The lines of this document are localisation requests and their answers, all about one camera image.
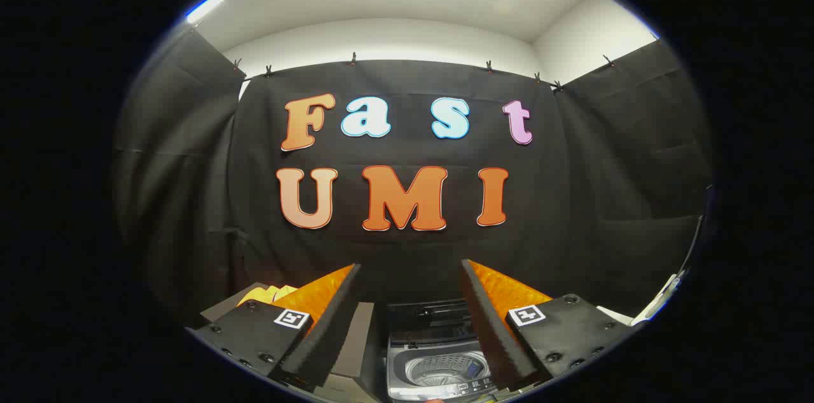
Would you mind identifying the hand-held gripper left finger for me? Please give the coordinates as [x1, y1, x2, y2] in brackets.
[188, 263, 362, 392]

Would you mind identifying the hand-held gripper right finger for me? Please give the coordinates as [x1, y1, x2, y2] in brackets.
[462, 259, 638, 392]

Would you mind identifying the dark transparent washing machine lid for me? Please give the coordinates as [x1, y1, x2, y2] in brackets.
[387, 299, 476, 345]

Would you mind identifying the grey washing machine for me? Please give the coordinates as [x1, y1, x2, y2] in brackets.
[386, 334, 502, 402]

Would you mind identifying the orange yellow shirt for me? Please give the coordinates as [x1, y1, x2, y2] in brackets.
[237, 285, 298, 308]

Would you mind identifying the black backdrop cloth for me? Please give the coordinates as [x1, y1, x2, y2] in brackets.
[113, 27, 714, 327]

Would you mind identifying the ceiling light strip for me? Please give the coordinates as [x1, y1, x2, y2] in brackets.
[185, 0, 225, 24]

